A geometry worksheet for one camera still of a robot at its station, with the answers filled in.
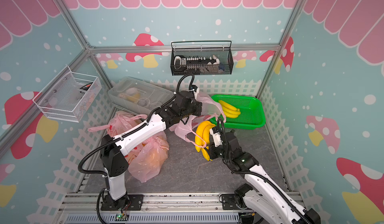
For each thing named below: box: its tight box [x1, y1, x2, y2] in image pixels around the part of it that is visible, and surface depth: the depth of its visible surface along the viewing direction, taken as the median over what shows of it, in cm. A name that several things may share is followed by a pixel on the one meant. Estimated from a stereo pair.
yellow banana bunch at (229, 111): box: [218, 100, 241, 118], surface depth 105 cm
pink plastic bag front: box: [87, 111, 148, 138], surface depth 88 cm
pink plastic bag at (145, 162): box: [127, 132, 169, 183], surface depth 81 cm
